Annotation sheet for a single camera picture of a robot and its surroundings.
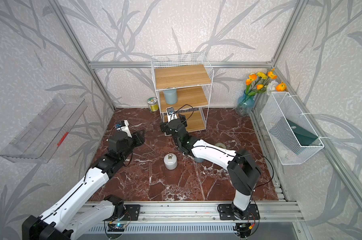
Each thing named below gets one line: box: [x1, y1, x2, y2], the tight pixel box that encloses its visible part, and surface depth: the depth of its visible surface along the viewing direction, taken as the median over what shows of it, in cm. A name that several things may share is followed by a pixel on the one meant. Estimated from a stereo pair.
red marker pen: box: [57, 132, 69, 147], surface depth 66 cm
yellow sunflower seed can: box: [147, 97, 159, 112], surface depth 118 cm
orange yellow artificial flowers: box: [245, 68, 287, 96], surface depth 93 cm
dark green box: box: [269, 116, 319, 147], surface depth 63 cm
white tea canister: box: [163, 153, 178, 170], surface depth 86 cm
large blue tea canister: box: [163, 89, 178, 105], surface depth 88 cm
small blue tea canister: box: [194, 156, 205, 163], surface depth 93 cm
